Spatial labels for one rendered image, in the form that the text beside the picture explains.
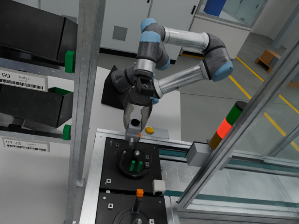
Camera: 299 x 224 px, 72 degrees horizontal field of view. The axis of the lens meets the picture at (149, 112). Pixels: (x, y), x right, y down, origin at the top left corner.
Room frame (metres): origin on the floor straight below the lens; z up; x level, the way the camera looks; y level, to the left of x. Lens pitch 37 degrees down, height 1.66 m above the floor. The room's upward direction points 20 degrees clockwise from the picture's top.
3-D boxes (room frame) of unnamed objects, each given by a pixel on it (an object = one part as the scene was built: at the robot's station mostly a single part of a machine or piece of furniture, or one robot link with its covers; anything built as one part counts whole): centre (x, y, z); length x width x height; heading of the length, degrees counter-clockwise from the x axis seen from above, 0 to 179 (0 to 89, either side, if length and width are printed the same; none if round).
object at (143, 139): (0.76, -0.23, 0.91); 0.89 x 0.06 x 0.11; 106
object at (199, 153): (0.48, -0.22, 1.29); 0.12 x 0.05 x 0.25; 106
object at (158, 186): (0.47, -0.13, 0.97); 0.05 x 0.05 x 0.04; 16
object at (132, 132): (0.54, 0.03, 1.15); 0.08 x 0.04 x 0.07; 15
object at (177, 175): (0.60, -0.30, 0.91); 0.84 x 0.28 x 0.10; 106
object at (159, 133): (0.77, -0.03, 0.93); 0.21 x 0.07 x 0.06; 106
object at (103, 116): (1.05, 0.24, 0.84); 0.90 x 0.70 x 0.03; 96
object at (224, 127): (0.48, -0.22, 1.33); 0.05 x 0.05 x 0.05
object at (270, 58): (5.75, -2.95, 0.20); 1.20 x 0.80 x 0.41; 26
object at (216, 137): (0.48, -0.22, 1.28); 0.05 x 0.05 x 0.05
